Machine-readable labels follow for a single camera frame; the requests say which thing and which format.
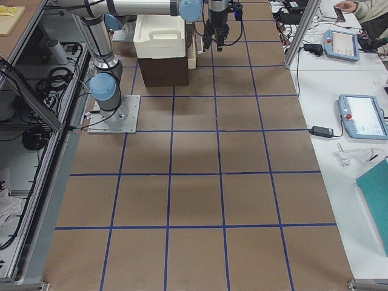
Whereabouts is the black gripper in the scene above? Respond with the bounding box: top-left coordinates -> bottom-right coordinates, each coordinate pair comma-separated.
202,19 -> 230,52

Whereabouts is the wooden drawer with white handle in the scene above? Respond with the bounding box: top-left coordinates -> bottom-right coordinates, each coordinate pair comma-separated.
186,26 -> 203,70

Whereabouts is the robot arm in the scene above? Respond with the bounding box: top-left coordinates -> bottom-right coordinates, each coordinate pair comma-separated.
202,1 -> 230,52
44,1 -> 203,72

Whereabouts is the dark brown drawer cabinet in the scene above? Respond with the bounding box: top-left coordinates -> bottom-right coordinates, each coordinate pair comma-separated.
138,57 -> 189,87

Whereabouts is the person hand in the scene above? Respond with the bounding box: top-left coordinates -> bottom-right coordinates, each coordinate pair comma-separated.
334,1 -> 358,13

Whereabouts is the white plastic tray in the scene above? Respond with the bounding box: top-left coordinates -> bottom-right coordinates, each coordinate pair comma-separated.
133,15 -> 186,59

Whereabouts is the teach pendant far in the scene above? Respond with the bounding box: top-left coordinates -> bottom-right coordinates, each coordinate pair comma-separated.
323,30 -> 360,62

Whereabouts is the teach pendant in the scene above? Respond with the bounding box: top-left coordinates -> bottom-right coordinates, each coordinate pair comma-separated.
338,94 -> 387,140
323,30 -> 360,62

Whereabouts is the black power brick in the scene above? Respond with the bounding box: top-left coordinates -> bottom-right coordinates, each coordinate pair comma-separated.
309,126 -> 334,138

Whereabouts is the teach pendant near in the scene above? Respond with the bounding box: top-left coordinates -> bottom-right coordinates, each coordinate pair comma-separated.
338,94 -> 387,140

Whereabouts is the aluminium frame post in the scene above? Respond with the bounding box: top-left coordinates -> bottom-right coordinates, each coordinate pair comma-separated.
284,0 -> 321,69

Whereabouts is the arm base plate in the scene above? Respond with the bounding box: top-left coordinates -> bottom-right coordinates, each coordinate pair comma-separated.
87,95 -> 141,134

